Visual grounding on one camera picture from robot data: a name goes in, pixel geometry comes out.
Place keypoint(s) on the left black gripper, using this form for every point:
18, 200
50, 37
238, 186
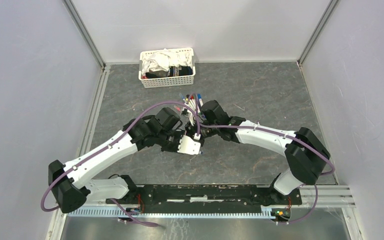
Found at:
179, 134

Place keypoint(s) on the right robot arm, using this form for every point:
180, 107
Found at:
306, 155

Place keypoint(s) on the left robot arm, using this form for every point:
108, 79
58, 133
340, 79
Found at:
72, 184

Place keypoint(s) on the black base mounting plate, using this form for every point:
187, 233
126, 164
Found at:
207, 199

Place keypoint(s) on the white plastic basket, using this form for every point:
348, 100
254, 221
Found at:
167, 82

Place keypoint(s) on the black striped cloth in basket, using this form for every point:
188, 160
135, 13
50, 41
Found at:
173, 71

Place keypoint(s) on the white cloth in basket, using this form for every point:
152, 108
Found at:
163, 59

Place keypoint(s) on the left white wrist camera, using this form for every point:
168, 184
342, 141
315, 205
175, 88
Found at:
189, 146

